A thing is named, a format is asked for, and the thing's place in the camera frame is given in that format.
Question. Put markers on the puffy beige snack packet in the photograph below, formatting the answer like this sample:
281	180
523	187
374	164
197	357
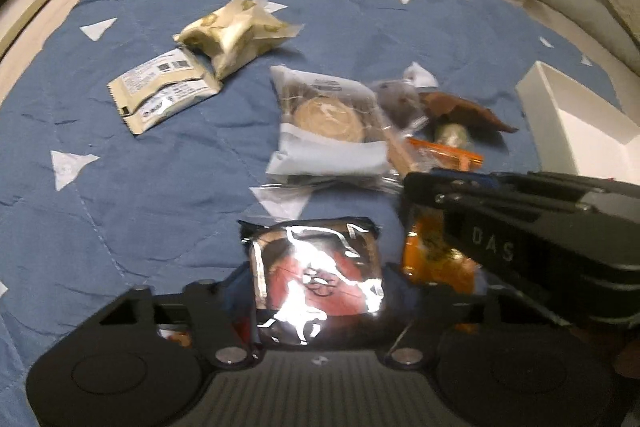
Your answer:
232	32

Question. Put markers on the flat beige snack packet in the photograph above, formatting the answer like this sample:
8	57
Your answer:
165	92

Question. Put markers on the brown snack packet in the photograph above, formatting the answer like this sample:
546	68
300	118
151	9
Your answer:
467	112

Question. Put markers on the long orange snack packet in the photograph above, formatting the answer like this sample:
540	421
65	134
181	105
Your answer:
445	154

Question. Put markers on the red foil snack packet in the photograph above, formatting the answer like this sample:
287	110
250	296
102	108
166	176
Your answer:
320	282

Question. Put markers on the orange foil snack packet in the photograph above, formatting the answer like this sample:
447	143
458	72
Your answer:
432	259

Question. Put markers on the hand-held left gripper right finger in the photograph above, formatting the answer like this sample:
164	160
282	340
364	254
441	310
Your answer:
395	287

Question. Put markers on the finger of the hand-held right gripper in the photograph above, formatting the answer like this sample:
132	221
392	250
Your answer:
422	192
460	177

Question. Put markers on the clear round cookie packet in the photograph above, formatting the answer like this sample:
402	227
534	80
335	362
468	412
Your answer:
325	127

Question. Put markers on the white cardboard box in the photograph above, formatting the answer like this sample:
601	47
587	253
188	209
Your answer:
575	127

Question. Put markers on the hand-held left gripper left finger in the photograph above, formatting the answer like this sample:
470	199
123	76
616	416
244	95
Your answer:
234	294

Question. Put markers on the grey-brown pastry packet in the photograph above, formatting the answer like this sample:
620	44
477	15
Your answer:
400	99

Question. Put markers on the blue quilted mat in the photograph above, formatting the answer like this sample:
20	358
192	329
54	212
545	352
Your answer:
150	207

